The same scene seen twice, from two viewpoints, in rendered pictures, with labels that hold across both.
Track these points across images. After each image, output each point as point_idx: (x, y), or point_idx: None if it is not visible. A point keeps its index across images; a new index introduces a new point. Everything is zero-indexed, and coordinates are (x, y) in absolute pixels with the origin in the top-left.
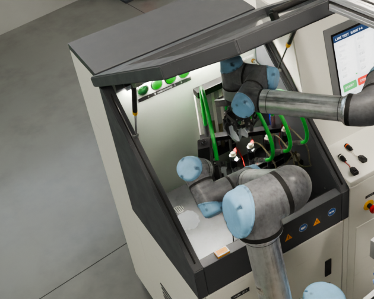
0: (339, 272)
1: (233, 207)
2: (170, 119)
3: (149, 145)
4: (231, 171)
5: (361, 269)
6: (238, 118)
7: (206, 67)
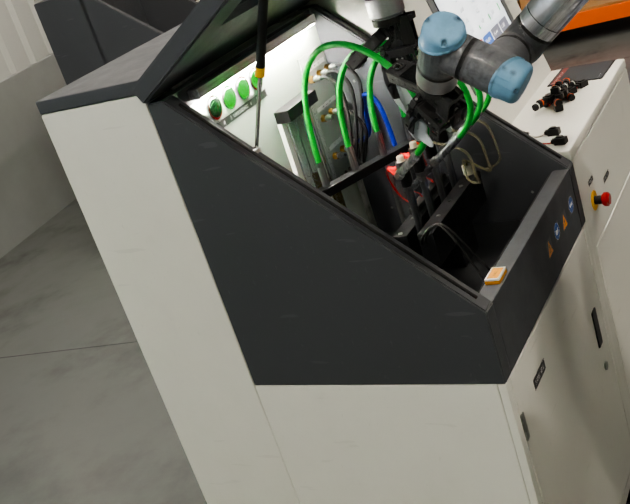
0: (607, 340)
1: None
2: None
3: None
4: None
5: (622, 337)
6: (413, 43)
7: (278, 75)
